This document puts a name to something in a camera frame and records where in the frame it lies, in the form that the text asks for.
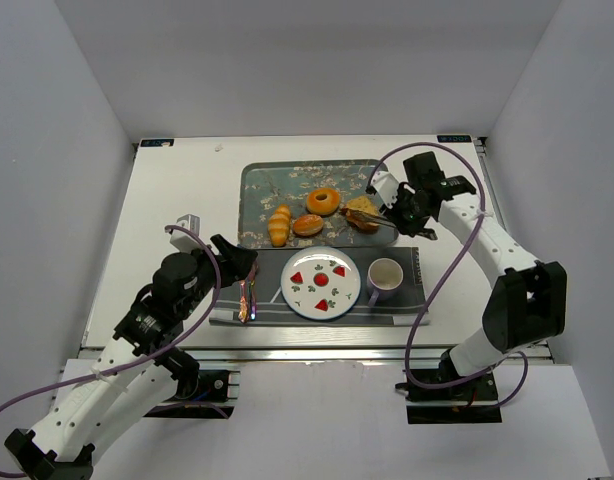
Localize iridescent table knife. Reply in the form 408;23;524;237
238;274;251;324
247;263;258;322

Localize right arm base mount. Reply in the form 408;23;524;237
395;373;502;425

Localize grey striped placemat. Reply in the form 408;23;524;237
208;246;431;327

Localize watermelon pattern white plate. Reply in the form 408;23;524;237
280;247;361;321

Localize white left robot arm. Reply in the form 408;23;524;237
4;230;257;479

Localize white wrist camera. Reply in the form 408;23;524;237
366;170;400;212
167;214;201;253

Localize purple ceramic mug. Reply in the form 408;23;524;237
367;258;404;308

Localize floral grey serving tray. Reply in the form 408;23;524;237
238;159;398;249

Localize right blue table label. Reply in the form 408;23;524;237
436;134;473;143

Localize brown bread slice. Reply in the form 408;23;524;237
341;195;379;233

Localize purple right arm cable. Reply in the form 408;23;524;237
369;141;530;419

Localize blue table label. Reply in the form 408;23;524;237
436;134;473;143
139;138;174;148

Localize metal serving tongs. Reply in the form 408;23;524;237
347;209;396;229

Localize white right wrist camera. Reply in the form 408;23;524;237
366;170;400;212

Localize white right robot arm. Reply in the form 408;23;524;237
395;152;567;391

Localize orange ring donut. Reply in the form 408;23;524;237
305;188;340;216

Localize striped orange croissant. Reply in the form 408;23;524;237
267;204;291;247

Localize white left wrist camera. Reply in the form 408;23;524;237
167;214;201;253

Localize left blue table label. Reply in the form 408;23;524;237
139;138;174;148

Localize round sesame bun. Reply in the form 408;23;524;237
292;214;324;237

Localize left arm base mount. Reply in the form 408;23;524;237
145;348;240;419

